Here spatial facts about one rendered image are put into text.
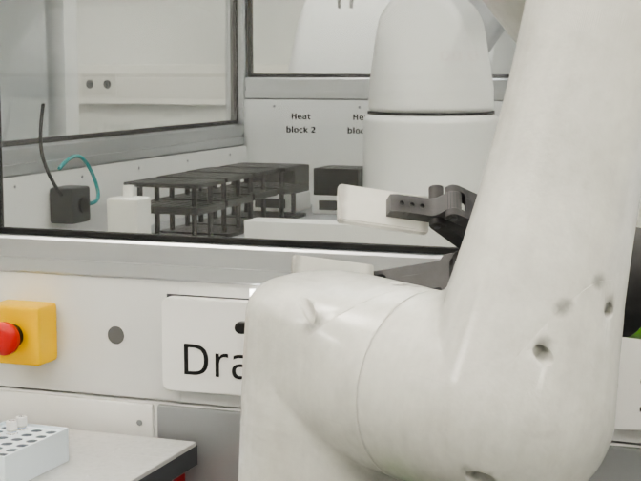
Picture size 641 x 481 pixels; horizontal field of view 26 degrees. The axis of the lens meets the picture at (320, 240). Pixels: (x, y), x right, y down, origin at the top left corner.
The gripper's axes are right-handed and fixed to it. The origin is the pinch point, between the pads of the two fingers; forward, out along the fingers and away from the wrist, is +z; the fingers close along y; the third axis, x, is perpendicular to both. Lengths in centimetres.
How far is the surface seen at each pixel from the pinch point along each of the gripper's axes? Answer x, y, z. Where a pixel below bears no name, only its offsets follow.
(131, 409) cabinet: 5, 66, 6
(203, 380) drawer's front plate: 7, 57, -1
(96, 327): 14, 63, 11
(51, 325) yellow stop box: 14, 65, 17
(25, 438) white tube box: -3, 54, 19
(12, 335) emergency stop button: 12, 62, 21
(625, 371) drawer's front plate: 3.1, 28.5, -40.4
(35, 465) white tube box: -6, 52, 17
